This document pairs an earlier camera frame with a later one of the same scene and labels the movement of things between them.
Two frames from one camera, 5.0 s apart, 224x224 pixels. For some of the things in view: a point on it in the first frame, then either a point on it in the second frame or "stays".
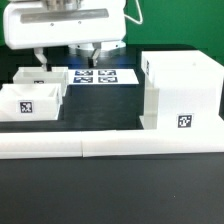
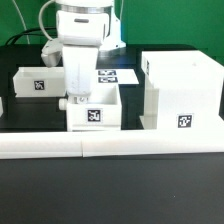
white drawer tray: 36,101 -> 40,81
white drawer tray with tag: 58,75 -> 103,112
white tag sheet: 102,77 stays
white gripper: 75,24 -> 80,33
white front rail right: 151,142 stays
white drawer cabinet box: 182,91 stays
